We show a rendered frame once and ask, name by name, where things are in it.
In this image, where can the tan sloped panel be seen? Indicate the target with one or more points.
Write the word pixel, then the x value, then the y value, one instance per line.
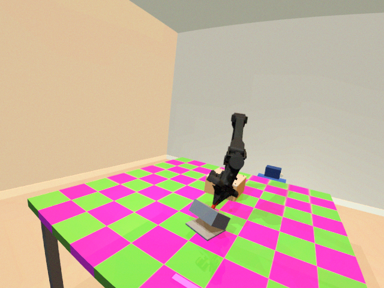
pixel 210 222

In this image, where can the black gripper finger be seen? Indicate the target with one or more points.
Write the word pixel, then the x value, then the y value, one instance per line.
pixel 225 196
pixel 218 193

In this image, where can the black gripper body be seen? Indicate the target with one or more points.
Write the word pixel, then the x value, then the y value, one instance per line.
pixel 225 183

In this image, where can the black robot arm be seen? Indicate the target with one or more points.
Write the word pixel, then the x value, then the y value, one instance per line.
pixel 236 154

